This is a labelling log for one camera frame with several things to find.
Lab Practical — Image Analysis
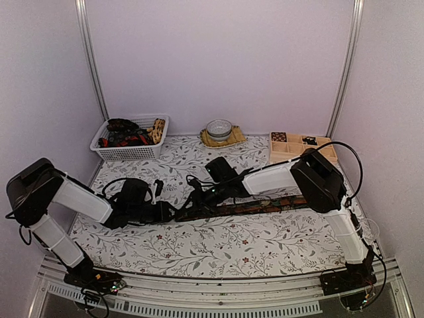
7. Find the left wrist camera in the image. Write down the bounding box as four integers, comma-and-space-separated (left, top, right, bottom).
152, 180, 164, 205

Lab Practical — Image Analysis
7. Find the brown green patterned tie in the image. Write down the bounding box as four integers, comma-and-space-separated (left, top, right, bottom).
175, 195, 307, 222

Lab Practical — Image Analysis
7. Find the metal frame post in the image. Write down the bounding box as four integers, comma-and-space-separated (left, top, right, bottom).
75, 0, 109, 121
326, 0, 364, 138

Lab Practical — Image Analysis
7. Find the front metal rail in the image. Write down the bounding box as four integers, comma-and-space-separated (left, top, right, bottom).
28, 256, 418, 317

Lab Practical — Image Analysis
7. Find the rolled black tie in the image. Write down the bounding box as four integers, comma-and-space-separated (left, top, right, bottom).
302, 136, 318, 146

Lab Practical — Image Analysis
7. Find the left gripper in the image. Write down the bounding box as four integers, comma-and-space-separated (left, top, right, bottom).
129, 201, 181, 225

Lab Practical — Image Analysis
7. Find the rolled dark patterned tie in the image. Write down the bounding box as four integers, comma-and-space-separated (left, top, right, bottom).
270, 132, 287, 142

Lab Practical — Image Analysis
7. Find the yellow spotted tie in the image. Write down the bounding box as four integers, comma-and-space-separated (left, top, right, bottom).
147, 119, 166, 144

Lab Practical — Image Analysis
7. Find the clear drinking glass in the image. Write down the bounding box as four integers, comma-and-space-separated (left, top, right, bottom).
359, 218, 380, 245

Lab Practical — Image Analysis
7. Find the wooden compartment box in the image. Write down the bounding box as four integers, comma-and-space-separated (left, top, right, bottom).
269, 133, 331, 163

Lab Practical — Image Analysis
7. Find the dark red patterned tie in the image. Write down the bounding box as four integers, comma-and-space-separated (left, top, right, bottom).
97, 119, 154, 148

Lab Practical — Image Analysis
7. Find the right metal frame post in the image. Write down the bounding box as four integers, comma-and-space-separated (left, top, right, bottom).
326, 0, 364, 138

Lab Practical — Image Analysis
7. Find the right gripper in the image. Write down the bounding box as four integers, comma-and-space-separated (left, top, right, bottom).
181, 180, 230, 216

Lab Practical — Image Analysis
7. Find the left metal frame post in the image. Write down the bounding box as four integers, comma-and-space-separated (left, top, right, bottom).
75, 0, 109, 121

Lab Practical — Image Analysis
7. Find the yellow woven mat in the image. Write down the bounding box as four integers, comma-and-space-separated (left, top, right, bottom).
199, 126, 247, 149

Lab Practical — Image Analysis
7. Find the white plastic basket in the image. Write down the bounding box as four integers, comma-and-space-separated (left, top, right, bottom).
89, 114, 170, 161

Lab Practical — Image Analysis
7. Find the floral tablecloth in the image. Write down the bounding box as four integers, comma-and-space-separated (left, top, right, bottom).
70, 136, 345, 278

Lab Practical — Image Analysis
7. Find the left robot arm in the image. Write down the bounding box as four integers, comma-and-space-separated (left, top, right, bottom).
6, 158, 175, 288

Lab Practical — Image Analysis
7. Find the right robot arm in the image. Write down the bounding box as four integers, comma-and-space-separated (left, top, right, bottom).
176, 148, 377, 295

